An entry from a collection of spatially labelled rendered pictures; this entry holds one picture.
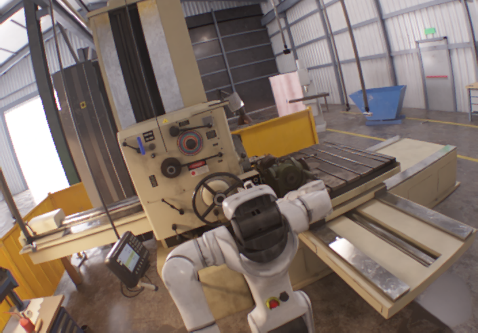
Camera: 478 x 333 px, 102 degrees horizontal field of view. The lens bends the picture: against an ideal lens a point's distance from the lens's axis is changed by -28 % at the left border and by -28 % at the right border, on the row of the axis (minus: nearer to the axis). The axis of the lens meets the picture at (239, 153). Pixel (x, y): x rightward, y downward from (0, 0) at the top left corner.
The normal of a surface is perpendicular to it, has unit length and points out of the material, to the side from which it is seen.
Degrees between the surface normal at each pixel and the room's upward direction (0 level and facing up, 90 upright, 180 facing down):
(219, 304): 90
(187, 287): 61
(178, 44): 90
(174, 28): 90
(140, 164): 90
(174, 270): 43
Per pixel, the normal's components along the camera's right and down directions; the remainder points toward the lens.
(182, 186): 0.27, 0.18
